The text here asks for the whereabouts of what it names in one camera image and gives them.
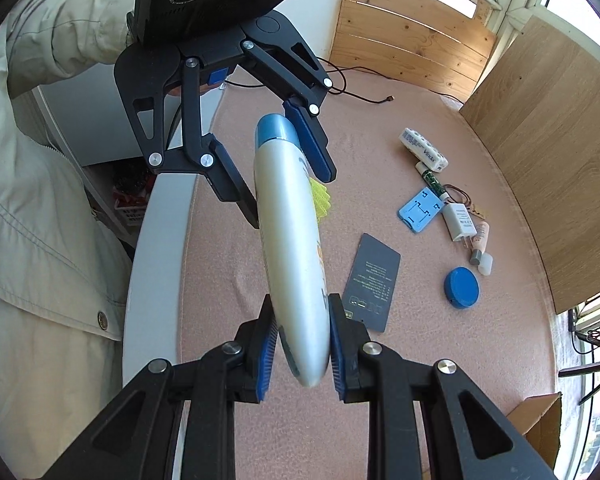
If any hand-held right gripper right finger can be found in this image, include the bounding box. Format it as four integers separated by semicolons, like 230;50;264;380
327;292;558;480

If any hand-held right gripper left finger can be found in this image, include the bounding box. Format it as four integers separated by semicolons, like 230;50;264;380
42;294;281;480

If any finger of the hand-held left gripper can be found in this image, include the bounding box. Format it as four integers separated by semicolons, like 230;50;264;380
242;15;338;183
114;44;261;231

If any yellow plastic shuttlecock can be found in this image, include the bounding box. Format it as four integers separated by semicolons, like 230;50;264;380
307;180;331;222

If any dark grey card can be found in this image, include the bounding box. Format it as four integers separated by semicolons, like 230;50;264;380
342;232;402;333

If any silver bottle with blue cap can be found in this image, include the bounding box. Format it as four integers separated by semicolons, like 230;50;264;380
252;114;331;388

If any white patterned tissue pack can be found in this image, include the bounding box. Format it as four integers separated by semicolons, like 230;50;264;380
399;128;449;171

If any small green patterned tube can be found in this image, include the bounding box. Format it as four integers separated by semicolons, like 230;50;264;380
415;161;450;198

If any blue phone stand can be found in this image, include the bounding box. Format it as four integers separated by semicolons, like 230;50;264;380
397;186;446;234

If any blue round case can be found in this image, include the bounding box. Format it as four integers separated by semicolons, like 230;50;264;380
444;266;481;310

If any thin maroon cord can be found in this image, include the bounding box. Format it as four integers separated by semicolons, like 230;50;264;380
445;185;488;218

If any white charger plug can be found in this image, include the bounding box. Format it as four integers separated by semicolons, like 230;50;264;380
442;202;477;245

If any cardboard box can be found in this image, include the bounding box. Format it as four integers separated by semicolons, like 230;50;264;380
505;392;563;466

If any person's left forearm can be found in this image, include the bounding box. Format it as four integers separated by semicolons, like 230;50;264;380
5;0;141;101

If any white plastic basket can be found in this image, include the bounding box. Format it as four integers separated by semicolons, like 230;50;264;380
112;195;148;226

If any wooden slat board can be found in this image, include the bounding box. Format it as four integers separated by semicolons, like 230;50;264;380
330;0;503;103

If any small pink tube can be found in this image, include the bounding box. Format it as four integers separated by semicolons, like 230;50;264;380
470;221;491;266

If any person's beige jacket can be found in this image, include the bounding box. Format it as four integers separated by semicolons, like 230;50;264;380
0;55;136;480

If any light wooden board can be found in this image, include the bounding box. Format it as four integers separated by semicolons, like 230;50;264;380
459;15;600;316

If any white window frame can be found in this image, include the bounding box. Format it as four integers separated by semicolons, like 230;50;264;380
480;0;600;61

